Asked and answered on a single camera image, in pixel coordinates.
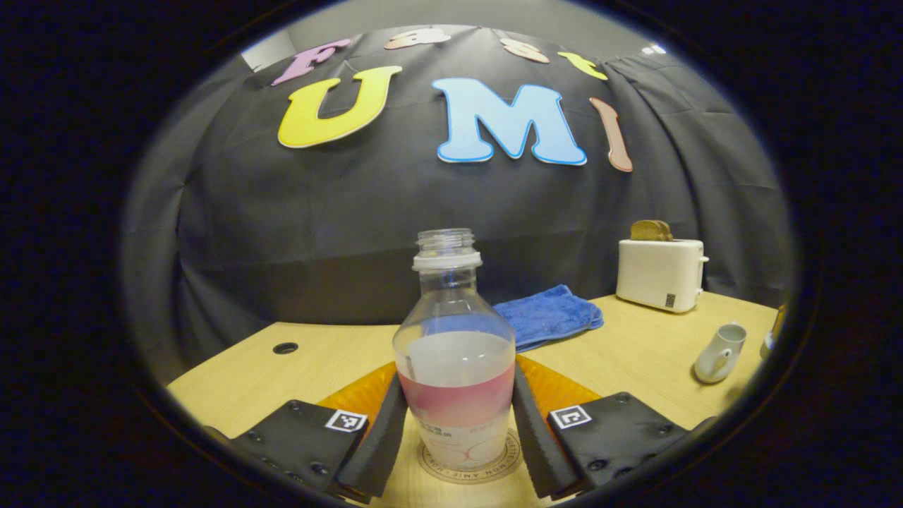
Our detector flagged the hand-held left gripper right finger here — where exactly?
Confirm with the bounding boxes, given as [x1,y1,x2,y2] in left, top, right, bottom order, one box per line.
[512,355,691,500]

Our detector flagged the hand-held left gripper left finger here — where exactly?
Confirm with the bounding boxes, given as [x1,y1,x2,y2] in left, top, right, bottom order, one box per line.
[229,361,410,504]

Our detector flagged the round cork coaster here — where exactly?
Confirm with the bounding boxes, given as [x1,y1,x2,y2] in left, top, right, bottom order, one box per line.
[417,427,523,486]

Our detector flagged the white blue-patterned teacup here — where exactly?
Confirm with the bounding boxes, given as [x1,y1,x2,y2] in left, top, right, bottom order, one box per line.
[695,323,747,385]

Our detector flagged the clear pink-label water bottle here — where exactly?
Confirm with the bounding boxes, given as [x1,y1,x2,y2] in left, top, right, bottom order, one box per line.
[392,228,516,472]

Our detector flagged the blue folded towel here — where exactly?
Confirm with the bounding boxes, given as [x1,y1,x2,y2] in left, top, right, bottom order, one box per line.
[492,284,605,353]

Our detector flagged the white toaster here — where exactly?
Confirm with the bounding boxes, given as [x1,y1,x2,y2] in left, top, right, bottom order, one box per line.
[616,238,709,314]

